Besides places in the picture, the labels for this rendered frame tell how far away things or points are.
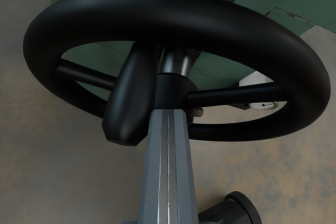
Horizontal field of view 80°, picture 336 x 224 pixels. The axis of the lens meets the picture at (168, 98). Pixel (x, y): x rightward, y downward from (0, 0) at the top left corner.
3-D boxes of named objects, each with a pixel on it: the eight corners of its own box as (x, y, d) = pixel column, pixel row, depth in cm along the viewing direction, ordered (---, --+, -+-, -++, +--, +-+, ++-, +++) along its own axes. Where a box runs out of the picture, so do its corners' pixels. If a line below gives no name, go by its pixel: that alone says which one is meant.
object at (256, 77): (220, 104, 57) (238, 95, 50) (224, 67, 62) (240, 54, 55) (246, 111, 59) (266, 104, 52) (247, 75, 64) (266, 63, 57)
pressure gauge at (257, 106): (238, 107, 50) (261, 97, 43) (238, 93, 52) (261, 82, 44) (259, 114, 52) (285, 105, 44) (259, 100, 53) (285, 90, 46)
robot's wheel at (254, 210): (228, 183, 104) (234, 217, 107) (220, 187, 102) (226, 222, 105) (260, 204, 86) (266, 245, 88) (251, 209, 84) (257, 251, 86)
